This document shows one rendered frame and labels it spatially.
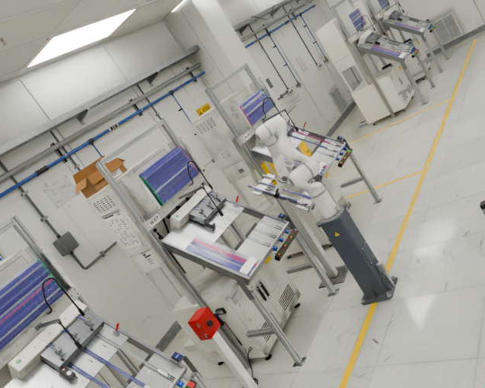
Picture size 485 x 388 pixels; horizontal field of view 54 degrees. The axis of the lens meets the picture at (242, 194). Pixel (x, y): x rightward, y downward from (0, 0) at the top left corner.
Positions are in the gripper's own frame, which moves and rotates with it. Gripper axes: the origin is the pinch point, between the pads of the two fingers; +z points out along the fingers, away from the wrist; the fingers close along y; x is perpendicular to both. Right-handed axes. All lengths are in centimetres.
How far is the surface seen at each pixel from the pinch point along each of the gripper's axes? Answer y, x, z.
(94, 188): 79, -114, 9
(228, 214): 29.3, -25.6, 16.0
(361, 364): 96, 103, 18
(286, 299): 30, 43, 68
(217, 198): 23.5, -39.5, 11.1
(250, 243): 51, 3, 12
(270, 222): 22.1, 6.7, 10.4
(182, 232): 65, -44, 21
